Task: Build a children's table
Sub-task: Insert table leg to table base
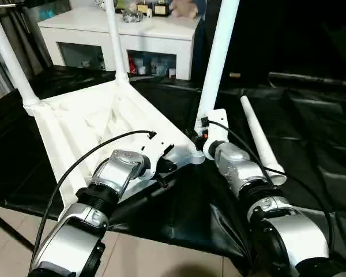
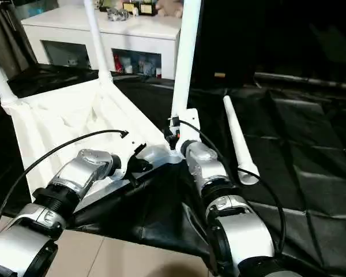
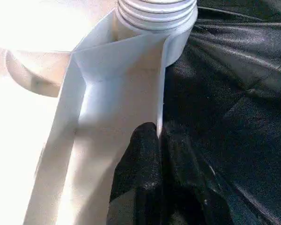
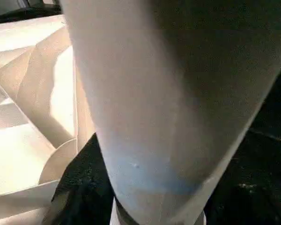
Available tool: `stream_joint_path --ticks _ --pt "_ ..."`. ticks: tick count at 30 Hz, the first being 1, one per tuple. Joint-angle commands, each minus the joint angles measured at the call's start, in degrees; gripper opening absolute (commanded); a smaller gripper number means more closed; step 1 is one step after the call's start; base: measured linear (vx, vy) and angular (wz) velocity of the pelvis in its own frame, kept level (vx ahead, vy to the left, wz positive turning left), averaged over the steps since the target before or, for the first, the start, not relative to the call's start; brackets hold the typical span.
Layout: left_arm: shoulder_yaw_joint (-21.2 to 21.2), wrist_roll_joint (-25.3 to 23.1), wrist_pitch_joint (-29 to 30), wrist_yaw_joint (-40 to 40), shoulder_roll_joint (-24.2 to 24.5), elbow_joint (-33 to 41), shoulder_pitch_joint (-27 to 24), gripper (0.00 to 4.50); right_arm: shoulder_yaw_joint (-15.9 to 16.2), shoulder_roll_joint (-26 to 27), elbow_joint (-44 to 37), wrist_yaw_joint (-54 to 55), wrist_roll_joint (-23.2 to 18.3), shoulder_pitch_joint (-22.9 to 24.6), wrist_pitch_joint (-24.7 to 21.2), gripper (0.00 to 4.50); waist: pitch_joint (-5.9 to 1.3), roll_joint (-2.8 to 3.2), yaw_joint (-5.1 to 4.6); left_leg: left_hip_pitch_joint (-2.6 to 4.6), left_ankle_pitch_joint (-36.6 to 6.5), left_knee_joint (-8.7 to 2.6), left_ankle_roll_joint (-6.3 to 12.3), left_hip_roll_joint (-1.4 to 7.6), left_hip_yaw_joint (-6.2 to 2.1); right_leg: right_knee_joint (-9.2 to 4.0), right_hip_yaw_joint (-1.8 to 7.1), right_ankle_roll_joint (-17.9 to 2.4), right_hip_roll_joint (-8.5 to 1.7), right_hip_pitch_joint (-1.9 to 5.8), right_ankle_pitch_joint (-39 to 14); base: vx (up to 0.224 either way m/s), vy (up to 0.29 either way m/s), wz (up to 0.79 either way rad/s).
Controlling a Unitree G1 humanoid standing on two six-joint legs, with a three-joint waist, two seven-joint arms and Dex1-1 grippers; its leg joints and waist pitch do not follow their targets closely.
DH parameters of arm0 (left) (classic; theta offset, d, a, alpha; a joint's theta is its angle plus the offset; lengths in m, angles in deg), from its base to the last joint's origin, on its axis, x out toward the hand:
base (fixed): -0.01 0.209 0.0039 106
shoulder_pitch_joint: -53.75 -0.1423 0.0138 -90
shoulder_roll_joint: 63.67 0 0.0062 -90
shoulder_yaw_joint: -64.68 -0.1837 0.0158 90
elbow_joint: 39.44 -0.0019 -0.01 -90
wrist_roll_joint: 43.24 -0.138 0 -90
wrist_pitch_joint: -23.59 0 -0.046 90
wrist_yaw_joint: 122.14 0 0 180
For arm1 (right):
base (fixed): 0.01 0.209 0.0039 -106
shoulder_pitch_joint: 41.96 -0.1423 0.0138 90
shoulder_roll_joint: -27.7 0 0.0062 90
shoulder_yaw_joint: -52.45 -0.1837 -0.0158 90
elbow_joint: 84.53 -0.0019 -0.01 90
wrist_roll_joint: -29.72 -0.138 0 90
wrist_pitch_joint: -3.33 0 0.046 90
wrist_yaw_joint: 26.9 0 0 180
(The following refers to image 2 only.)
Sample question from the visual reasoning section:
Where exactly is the white plastic table leg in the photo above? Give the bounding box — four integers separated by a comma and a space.
0, 47, 19, 106
171, 0, 202, 125
223, 96, 261, 186
83, 0, 114, 83

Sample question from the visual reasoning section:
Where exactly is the white plastic table top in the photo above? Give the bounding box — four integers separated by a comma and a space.
1, 78, 186, 200

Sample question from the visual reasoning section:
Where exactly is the clear glass ornament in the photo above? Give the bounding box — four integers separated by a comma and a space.
106, 8, 131, 23

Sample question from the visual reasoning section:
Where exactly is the black work mat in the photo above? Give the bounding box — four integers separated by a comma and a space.
0, 62, 346, 275

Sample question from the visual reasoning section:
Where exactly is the white sideboard with glass doors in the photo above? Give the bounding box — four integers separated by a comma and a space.
21, 5, 183, 80

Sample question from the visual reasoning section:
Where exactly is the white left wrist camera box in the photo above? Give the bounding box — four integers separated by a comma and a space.
107, 144, 148, 181

